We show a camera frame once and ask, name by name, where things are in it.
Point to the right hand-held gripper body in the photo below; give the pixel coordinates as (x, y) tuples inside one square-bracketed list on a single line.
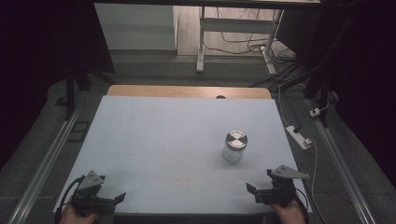
[(280, 186)]

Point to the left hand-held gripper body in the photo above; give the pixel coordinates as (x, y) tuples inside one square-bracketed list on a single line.
[(90, 194)]

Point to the clear glass jar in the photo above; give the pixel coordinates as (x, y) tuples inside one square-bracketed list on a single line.
[(232, 153)]

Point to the silver metal jar lid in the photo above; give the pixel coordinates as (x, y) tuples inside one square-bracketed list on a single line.
[(236, 140)]

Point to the person's left hand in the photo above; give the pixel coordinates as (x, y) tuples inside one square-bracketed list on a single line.
[(73, 215)]

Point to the person's right hand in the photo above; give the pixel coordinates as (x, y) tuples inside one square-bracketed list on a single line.
[(290, 214)]

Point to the white power strip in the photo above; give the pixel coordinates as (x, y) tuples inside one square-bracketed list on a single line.
[(298, 137)]

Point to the white table mat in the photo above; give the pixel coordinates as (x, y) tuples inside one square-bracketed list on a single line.
[(162, 149)]

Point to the small white adapter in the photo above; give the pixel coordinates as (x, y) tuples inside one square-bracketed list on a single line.
[(315, 112)]

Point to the black stand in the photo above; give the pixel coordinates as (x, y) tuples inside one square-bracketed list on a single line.
[(323, 93), (70, 93)]

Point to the wooden table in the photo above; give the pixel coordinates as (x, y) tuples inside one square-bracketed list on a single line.
[(174, 91)]

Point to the dark curtain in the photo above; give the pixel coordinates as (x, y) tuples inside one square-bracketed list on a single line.
[(37, 56), (361, 62)]

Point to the metal floor rail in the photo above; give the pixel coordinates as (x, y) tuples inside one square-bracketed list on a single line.
[(345, 174), (43, 169)]

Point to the black rectangular floor frame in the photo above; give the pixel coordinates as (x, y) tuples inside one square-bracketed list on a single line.
[(78, 132)]

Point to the white desk frame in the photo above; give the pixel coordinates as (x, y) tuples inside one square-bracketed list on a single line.
[(236, 25)]

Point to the white wall panel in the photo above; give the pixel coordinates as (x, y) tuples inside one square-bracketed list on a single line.
[(137, 26)]

